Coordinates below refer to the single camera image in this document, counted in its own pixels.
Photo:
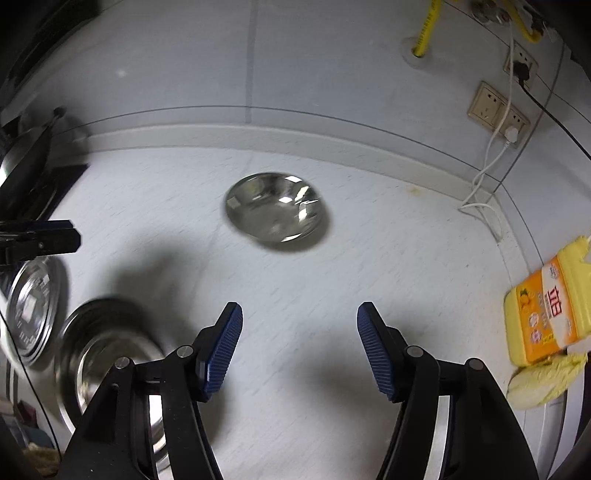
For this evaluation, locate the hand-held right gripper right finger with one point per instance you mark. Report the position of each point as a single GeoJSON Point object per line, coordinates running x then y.
{"type": "Point", "coordinates": [376, 350]}

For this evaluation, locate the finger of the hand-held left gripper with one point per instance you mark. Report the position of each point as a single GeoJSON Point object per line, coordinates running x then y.
{"type": "Point", "coordinates": [41, 240]}

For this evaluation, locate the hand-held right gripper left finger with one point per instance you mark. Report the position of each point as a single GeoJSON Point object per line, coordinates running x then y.
{"type": "Point", "coordinates": [221, 350]}

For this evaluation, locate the medium labelled steel plate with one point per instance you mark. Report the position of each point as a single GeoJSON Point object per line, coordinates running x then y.
{"type": "Point", "coordinates": [32, 314]}

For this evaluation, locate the large steel bowl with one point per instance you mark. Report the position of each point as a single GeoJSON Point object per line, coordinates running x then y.
{"type": "Point", "coordinates": [92, 350]}

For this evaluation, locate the small steel bowl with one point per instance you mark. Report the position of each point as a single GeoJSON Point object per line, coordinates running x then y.
{"type": "Point", "coordinates": [277, 212]}

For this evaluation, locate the black gas stove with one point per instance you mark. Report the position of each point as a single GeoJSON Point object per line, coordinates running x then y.
{"type": "Point", "coordinates": [41, 189]}

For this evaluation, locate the steel wok with lid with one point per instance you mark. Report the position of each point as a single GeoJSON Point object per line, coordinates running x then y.
{"type": "Point", "coordinates": [23, 157]}

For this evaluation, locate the napa cabbage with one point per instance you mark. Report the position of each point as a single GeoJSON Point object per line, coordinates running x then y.
{"type": "Point", "coordinates": [545, 374]}

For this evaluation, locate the yellow detergent bottle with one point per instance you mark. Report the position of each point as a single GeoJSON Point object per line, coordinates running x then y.
{"type": "Point", "coordinates": [549, 314]}

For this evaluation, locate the black range hood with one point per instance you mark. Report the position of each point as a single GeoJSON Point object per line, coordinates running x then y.
{"type": "Point", "coordinates": [27, 37]}

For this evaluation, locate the steel pipe valve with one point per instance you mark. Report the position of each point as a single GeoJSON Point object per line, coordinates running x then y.
{"type": "Point", "coordinates": [489, 9]}

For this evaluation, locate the double wall socket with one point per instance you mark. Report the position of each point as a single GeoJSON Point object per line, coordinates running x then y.
{"type": "Point", "coordinates": [485, 108]}

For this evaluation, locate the single wall socket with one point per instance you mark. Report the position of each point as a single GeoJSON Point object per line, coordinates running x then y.
{"type": "Point", "coordinates": [528, 57]}

